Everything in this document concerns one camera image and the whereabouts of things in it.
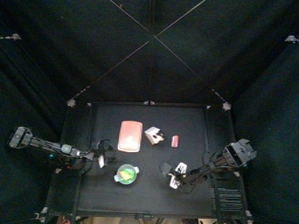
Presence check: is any pink rectangular plastic tray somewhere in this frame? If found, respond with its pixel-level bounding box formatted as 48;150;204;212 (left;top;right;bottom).
116;120;144;153

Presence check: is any green toy vegetable piece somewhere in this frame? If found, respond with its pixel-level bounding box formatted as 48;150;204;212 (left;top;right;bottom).
117;167;136;183

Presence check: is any white toy box appliance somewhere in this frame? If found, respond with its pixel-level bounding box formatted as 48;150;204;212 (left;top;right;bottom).
144;126;167;146

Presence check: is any light blue handled bowl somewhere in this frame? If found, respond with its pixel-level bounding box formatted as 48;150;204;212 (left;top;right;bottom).
112;164;141;186

